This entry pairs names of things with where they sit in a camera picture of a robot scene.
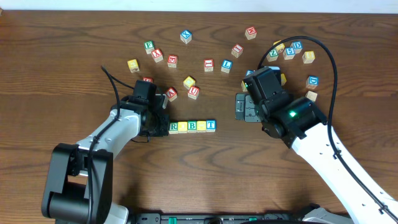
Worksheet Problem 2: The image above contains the green R block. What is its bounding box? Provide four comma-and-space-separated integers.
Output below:
169, 122, 178, 134

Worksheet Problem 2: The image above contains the green B block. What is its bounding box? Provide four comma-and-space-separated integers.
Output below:
187, 121, 197, 133

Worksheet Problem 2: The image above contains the blue T block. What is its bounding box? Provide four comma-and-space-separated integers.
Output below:
206, 119, 216, 132

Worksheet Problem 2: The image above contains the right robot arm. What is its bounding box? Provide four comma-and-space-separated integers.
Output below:
242, 67, 397, 223

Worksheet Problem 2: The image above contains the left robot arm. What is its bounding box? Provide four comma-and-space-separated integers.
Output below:
41, 80, 169, 223

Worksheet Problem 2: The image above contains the yellow block below 2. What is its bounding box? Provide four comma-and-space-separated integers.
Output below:
241, 81, 247, 92

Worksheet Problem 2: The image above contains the blue 2 block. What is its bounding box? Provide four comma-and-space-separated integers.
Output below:
246, 70, 255, 76

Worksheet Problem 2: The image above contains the red A block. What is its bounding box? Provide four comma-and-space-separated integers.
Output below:
165, 87, 178, 102

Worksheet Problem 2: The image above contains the blue L block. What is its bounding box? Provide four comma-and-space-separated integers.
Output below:
221, 60, 233, 73

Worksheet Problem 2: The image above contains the blue 5 block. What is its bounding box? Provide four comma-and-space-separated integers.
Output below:
283, 47, 295, 60

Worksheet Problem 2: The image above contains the red U block left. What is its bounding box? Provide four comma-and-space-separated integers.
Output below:
143, 77, 154, 83

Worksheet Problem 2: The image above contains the red u block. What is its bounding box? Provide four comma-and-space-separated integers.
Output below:
187, 86, 200, 100
143, 77, 154, 83

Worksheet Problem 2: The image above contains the red I block upper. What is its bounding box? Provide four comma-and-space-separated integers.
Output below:
231, 44, 244, 58

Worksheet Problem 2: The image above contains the red i block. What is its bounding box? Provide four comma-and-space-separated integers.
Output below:
231, 44, 244, 58
203, 59, 214, 72

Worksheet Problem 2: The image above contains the red I block centre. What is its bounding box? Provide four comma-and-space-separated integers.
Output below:
203, 59, 214, 72

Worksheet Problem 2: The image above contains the red U block centre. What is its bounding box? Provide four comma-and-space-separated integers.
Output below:
187, 86, 200, 100

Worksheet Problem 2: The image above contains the blue D block right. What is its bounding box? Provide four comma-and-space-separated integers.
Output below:
305, 76, 319, 90

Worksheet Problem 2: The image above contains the blue d block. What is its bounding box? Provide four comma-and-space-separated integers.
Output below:
290, 41, 303, 54
305, 76, 319, 90

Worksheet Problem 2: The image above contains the white green Z block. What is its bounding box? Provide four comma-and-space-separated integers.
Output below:
305, 91, 318, 102

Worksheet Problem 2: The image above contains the blue D block upper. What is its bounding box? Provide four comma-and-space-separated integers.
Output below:
290, 41, 303, 54

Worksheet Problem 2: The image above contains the yellow 8 block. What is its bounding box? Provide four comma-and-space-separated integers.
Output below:
302, 51, 315, 64

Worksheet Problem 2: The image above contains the red E block top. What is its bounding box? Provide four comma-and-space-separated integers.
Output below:
245, 26, 257, 40

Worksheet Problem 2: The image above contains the red e block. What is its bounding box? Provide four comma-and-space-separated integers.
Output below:
167, 55, 178, 68
245, 26, 257, 40

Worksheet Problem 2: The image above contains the red E block left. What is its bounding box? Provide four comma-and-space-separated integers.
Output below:
167, 55, 178, 68

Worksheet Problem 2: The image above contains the red X block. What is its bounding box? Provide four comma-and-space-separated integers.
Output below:
151, 49, 164, 63

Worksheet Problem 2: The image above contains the green F block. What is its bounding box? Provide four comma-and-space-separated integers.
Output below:
144, 40, 155, 54

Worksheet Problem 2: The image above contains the blue X block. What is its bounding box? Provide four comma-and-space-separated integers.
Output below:
180, 30, 192, 44

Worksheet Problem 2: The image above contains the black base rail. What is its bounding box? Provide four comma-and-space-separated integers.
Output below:
127, 203, 355, 224

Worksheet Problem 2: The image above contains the right black cable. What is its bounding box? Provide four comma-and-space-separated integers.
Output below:
257, 35, 398, 222

